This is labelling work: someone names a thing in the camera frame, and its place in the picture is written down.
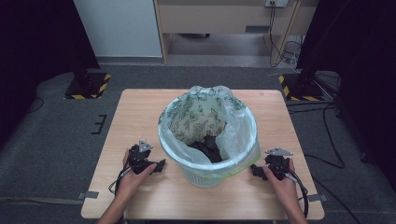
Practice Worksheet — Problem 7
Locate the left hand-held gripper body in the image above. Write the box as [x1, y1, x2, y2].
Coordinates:
[127, 139, 157, 175]

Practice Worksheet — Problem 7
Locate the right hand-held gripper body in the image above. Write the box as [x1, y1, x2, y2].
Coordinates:
[264, 147, 294, 182]

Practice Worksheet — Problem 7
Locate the white plastic trash bin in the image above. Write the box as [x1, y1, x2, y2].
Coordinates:
[158, 96, 262, 189]

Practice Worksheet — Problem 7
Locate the white bin with plastic bag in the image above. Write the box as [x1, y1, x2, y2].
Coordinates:
[157, 85, 262, 180]

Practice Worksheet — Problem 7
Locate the person's left hand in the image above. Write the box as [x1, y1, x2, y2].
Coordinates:
[115, 148, 158, 201]

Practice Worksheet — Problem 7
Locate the person's right hand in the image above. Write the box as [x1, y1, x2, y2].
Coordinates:
[262, 158, 301, 205]

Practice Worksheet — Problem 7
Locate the dark crumpled waste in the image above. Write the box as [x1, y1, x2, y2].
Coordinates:
[188, 133, 224, 164]

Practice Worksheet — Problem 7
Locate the grey tape piece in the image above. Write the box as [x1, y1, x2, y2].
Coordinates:
[307, 193, 329, 203]
[77, 190, 100, 201]

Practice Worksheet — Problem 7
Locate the black striped stand base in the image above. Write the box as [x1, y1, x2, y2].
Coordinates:
[277, 66, 325, 103]
[64, 55, 112, 101]

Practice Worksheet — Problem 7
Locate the white panel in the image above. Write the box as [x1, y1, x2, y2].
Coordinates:
[73, 0, 163, 58]

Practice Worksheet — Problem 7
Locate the dark curtain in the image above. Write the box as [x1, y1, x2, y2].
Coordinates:
[296, 0, 396, 190]
[0, 0, 101, 147]

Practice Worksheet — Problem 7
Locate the left hand-held gripper cable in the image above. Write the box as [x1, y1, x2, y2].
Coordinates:
[107, 166, 134, 196]

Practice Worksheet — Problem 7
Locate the hand-held gripper cable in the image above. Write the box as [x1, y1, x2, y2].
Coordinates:
[107, 166, 134, 196]
[284, 171, 310, 219]

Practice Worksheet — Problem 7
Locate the right hand-held gripper cable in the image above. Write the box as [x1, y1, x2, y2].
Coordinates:
[284, 171, 310, 219]

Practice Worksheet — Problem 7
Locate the black floor cable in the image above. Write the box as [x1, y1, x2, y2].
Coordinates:
[286, 101, 347, 171]
[311, 176, 363, 224]
[27, 96, 45, 114]

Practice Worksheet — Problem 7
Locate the coiled white cable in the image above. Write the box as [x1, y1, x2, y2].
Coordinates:
[280, 39, 304, 73]

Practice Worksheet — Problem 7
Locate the black power cable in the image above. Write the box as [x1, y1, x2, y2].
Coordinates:
[268, 1, 284, 68]

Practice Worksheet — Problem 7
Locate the wall power socket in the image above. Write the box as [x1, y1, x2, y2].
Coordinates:
[264, 0, 290, 8]

